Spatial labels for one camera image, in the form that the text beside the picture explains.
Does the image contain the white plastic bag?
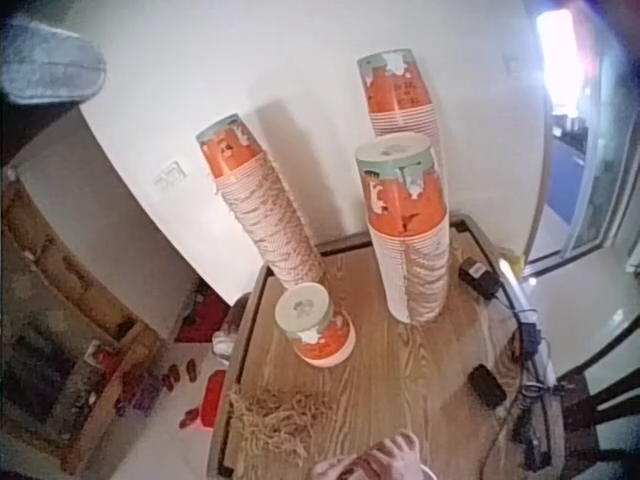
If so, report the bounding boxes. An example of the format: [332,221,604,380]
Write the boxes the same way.
[211,304,251,362]

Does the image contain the sliding glass door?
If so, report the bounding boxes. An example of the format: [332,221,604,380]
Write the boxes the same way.
[522,0,640,277]

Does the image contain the black rectangular device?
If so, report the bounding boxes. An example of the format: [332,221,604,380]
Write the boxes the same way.
[466,363,508,409]

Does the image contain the person's right hand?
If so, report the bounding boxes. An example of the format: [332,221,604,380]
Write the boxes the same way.
[360,431,427,480]

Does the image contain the white wall socket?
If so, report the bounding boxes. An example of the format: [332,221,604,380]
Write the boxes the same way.
[151,159,188,192]

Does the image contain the pile of tan rubber bands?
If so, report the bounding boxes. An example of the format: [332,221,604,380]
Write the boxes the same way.
[227,386,342,472]

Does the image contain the thin brown cable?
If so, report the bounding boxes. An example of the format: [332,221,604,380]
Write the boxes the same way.
[477,407,516,480]

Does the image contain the tall stack orange paper cups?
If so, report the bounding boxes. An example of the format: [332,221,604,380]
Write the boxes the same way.
[354,132,452,324]
[355,48,445,171]

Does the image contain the grey blue cushion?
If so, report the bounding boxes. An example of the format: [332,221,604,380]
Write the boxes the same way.
[2,14,109,106]

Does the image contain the black power adapter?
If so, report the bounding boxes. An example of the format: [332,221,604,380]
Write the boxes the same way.
[458,256,502,301]

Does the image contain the wooden shelf with clutter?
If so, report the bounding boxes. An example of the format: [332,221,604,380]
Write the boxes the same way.
[0,164,169,476]

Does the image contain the leaning tall stack orange cups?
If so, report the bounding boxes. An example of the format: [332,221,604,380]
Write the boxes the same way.
[194,113,327,292]

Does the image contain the red plastic box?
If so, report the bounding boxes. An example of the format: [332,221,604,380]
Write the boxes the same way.
[196,370,230,430]

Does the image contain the bundle of black cables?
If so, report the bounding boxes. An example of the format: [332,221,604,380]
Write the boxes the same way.
[492,284,569,474]

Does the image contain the black chair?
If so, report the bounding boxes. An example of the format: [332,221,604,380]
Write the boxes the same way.
[553,343,640,480]

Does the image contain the red cloth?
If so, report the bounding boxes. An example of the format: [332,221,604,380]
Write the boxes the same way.
[174,286,232,344]

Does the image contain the single orange paper cup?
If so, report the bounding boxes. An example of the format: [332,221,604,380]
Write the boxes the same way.
[308,452,437,480]

